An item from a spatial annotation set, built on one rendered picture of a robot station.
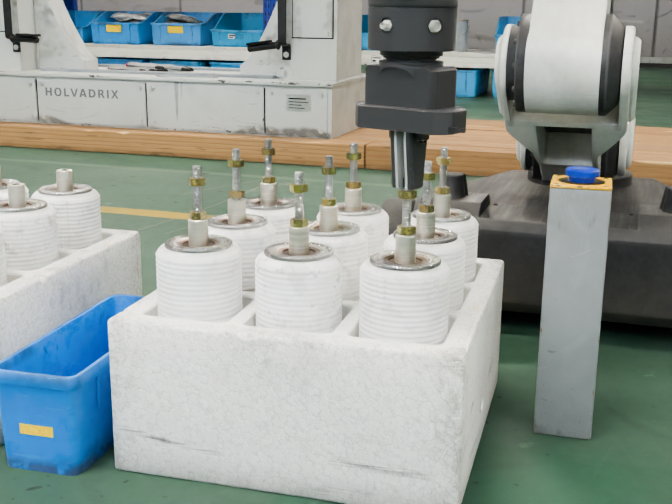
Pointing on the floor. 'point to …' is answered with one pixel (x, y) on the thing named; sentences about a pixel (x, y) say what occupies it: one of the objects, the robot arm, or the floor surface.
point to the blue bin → (61, 394)
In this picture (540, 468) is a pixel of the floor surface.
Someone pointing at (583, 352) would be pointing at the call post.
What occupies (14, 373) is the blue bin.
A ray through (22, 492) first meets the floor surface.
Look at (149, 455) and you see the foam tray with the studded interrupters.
